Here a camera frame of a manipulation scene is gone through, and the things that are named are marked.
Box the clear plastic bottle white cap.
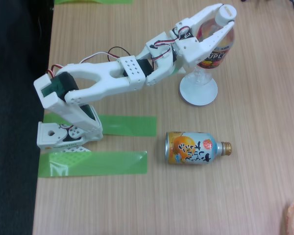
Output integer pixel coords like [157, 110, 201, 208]
[185, 4, 238, 87]

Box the orange aluminium bottle can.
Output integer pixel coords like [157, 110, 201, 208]
[164, 131, 233, 165]

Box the small white round plate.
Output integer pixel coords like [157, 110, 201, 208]
[179, 73, 218, 106]

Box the short green tape strip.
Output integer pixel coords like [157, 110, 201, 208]
[43, 112, 157, 138]

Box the wide green tape strip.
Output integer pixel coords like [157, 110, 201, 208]
[38, 151, 148, 178]

